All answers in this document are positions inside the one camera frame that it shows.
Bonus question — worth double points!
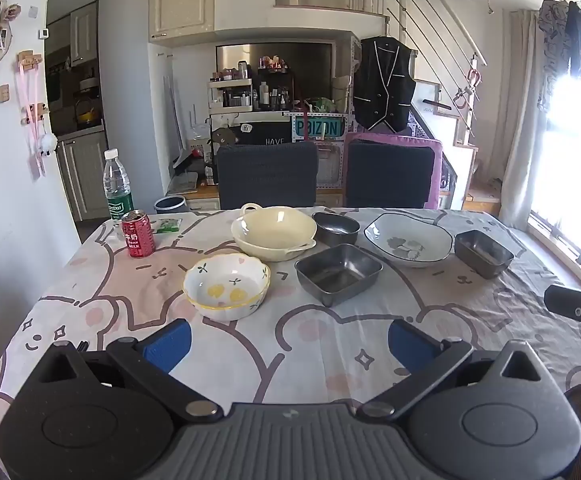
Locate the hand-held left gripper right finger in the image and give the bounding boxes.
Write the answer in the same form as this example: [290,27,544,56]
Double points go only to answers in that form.
[355,319,567,424]

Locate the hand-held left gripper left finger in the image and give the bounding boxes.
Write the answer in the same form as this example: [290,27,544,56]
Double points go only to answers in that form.
[33,318,224,424]

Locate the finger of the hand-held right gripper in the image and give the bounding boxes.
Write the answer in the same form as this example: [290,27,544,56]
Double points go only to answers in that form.
[543,284,581,319]

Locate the lemon print bowl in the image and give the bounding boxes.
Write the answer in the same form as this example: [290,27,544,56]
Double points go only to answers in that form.
[183,254,271,322]

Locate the square steel bowl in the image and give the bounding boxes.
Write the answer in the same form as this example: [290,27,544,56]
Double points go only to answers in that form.
[295,243,384,308]
[454,230,515,280]

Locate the white floral plate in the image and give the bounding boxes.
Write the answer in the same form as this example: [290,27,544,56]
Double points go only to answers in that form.
[363,213,454,267]

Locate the oval steel bowl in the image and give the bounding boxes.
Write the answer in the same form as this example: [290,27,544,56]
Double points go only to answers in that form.
[312,211,361,248]

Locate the cream bowl with handles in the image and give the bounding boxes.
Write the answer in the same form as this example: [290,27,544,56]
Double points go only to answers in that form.
[230,202,318,262]

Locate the cartoon print tablecloth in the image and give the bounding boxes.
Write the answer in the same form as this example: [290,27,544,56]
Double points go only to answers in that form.
[0,207,581,480]

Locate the red drink can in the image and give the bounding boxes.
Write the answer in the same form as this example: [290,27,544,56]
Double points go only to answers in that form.
[121,210,156,259]

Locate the green packet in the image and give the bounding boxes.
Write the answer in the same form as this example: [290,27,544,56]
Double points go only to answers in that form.
[150,217,183,234]

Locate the grey trash bin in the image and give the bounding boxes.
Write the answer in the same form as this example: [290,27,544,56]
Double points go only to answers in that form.
[154,196,189,215]

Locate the clear water bottle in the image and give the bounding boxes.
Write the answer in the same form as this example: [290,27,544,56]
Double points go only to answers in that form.
[103,148,135,222]

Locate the dark grey chair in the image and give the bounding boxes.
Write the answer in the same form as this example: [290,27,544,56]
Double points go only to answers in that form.
[215,141,320,210]
[345,139,436,209]

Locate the beige curtain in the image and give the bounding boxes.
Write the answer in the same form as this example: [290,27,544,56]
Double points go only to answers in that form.
[499,7,547,233]

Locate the kitchen base cabinet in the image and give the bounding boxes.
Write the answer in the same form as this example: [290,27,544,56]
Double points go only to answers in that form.
[54,130,110,222]

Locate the white staircase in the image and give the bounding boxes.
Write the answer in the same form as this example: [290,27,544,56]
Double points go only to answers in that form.
[409,77,480,211]

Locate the teal sign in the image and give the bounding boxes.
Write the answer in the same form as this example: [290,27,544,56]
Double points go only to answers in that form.
[290,114,346,141]

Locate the yellow pot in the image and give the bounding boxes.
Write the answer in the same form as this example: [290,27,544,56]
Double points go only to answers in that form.
[74,99,103,127]

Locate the hanging clothes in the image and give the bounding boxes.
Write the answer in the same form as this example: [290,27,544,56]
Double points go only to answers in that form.
[537,0,581,112]

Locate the white cosmetics organizer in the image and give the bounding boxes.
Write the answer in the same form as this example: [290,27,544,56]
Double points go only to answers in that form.
[207,77,254,114]

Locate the black vest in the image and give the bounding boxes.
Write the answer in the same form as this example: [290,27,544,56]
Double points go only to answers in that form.
[353,36,417,131]

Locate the metal shelf rack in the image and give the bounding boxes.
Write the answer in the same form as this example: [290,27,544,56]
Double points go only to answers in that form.
[208,36,362,207]

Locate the stair railing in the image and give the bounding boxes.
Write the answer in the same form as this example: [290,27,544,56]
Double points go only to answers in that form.
[385,0,487,142]

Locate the pink ribbon wall hanging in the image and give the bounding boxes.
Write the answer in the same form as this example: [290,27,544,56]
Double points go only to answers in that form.
[17,50,55,182]

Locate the cream wall cabinet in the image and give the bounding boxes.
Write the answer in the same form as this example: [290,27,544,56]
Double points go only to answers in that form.
[148,0,216,44]

